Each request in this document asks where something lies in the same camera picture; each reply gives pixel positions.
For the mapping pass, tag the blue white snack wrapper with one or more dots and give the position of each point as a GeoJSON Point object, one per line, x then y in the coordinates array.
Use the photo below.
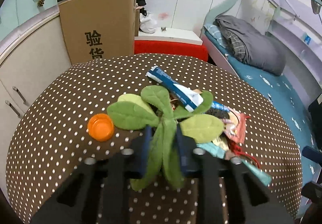
{"type": "Point", "coordinates": [189, 99]}

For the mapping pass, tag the large cardboard box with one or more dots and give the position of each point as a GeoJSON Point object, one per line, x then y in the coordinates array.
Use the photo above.
{"type": "Point", "coordinates": [95, 29]}

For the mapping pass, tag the orange bottle cap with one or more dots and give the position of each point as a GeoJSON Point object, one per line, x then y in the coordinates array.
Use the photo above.
{"type": "Point", "coordinates": [100, 127]}

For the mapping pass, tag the grey folded quilt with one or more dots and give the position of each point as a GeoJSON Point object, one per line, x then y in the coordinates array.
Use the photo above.
{"type": "Point", "coordinates": [250, 47]}

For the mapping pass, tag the brown polka dot tablecloth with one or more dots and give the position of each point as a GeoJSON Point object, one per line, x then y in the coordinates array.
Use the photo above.
{"type": "Point", "coordinates": [51, 139]}

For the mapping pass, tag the teal quilted bed mattress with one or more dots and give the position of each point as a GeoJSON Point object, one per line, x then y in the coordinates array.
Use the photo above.
{"type": "Point", "coordinates": [276, 93]}

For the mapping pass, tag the white plastic bag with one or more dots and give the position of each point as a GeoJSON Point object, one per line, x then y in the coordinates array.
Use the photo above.
{"type": "Point", "coordinates": [148, 24]}

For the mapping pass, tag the red covered bench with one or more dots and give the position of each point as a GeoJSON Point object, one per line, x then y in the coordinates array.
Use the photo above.
{"type": "Point", "coordinates": [171, 41]}

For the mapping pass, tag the white cabinet with handles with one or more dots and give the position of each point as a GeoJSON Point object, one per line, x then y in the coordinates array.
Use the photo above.
{"type": "Point", "coordinates": [33, 54]}

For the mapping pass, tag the green plush leaf toy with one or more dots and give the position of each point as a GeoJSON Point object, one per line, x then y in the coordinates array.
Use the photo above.
{"type": "Point", "coordinates": [153, 108]}

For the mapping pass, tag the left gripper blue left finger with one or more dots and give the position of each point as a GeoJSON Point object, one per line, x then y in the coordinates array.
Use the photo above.
{"type": "Point", "coordinates": [97, 189]}

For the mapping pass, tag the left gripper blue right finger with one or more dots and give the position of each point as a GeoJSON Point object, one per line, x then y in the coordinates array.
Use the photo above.
{"type": "Point", "coordinates": [227, 184]}

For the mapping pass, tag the pink red snack wrapper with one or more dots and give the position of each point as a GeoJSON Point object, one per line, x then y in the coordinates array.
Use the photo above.
{"type": "Point", "coordinates": [234, 121]}

